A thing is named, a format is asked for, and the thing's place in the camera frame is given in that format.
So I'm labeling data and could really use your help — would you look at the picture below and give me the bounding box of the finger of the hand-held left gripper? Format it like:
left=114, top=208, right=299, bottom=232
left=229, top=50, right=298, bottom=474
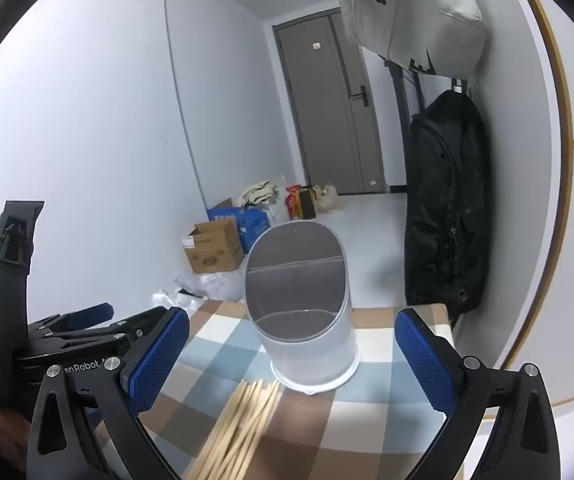
left=37, top=306, right=174, bottom=358
left=28, top=301, right=115, bottom=337

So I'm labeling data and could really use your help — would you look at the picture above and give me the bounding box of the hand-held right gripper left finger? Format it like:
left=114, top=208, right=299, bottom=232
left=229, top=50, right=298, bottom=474
left=27, top=305, right=191, bottom=480

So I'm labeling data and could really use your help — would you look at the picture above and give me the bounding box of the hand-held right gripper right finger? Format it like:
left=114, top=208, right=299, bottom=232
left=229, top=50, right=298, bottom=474
left=395, top=306, right=561, bottom=480

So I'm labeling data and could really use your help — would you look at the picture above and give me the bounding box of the bunch of wooden chopsticks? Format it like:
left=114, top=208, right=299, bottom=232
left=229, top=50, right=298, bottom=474
left=184, top=380, right=282, bottom=480

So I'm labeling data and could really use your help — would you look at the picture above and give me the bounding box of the white translucent utensil holder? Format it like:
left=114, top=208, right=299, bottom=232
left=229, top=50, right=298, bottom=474
left=243, top=220, right=361, bottom=395

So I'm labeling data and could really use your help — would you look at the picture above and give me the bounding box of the person's left hand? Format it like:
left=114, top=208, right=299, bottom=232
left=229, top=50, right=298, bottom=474
left=0, top=400, right=35, bottom=473

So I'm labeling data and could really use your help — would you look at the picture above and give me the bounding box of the checkered tablecloth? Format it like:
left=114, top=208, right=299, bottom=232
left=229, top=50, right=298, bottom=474
left=87, top=297, right=505, bottom=480

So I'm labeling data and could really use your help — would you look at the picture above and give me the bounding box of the brown cardboard box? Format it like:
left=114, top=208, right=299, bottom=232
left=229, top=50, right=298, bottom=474
left=183, top=217, right=246, bottom=274

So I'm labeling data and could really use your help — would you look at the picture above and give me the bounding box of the blue cardboard box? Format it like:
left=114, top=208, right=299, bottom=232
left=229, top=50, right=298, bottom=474
left=207, top=199, right=271, bottom=254

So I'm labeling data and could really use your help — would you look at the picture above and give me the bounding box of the black hanging backpack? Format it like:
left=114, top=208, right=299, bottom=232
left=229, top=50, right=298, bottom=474
left=404, top=91, right=491, bottom=318

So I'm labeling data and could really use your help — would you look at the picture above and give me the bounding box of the beige crumpled cloth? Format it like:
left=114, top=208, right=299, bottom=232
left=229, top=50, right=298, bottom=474
left=237, top=180, right=280, bottom=208

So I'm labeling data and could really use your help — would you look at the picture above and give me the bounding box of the white woven sack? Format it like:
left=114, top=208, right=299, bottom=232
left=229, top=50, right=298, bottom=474
left=266, top=195, right=290, bottom=226

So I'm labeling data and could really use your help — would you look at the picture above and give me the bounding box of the beige plastic bag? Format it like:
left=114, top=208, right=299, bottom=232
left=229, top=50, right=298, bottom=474
left=314, top=184, right=342, bottom=215

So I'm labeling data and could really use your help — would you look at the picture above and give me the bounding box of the yellow black box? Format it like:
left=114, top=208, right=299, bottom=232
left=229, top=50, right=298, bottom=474
left=299, top=186, right=318, bottom=219

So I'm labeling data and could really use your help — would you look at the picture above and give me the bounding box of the red snack bag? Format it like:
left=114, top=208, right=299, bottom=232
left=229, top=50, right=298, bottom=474
left=286, top=185, right=302, bottom=220

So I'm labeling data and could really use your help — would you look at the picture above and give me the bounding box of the grey door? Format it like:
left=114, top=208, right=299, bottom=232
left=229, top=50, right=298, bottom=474
left=272, top=10, right=388, bottom=196

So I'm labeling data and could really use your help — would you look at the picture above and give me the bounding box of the grey hanging bag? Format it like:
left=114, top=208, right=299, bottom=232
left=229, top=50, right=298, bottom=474
left=338, top=0, right=486, bottom=77

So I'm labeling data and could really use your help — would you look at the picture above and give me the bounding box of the dark metal frame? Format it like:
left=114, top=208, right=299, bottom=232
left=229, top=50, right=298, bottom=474
left=382, top=57, right=425, bottom=196

